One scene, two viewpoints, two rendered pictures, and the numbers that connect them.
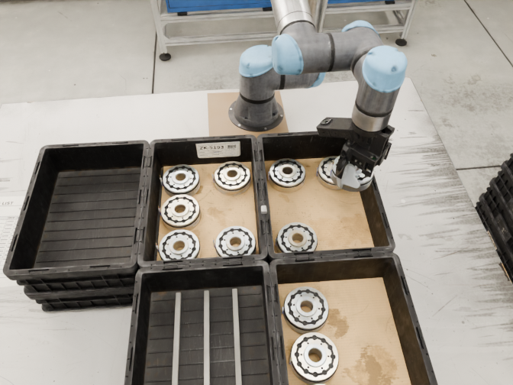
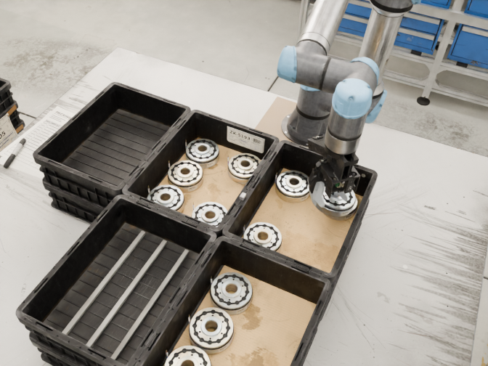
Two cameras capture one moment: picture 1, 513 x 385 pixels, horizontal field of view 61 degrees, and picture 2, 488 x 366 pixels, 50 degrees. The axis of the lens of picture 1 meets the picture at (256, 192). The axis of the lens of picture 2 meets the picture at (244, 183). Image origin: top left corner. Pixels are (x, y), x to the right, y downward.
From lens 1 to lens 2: 0.51 m
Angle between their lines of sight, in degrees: 18
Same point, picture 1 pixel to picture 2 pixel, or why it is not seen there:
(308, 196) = (301, 212)
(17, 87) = (155, 46)
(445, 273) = (400, 348)
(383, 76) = (341, 102)
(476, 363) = not seen: outside the picture
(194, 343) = (131, 272)
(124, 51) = (263, 48)
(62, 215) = (101, 139)
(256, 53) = not seen: hidden behind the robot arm
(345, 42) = (338, 68)
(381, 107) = (340, 130)
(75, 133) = (156, 89)
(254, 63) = not seen: hidden behind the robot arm
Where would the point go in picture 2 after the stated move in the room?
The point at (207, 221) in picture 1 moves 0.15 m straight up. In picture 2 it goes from (202, 192) to (201, 155)
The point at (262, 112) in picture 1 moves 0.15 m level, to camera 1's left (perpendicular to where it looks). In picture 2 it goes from (308, 128) to (268, 112)
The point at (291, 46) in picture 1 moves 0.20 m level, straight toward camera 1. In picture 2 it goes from (291, 56) to (238, 102)
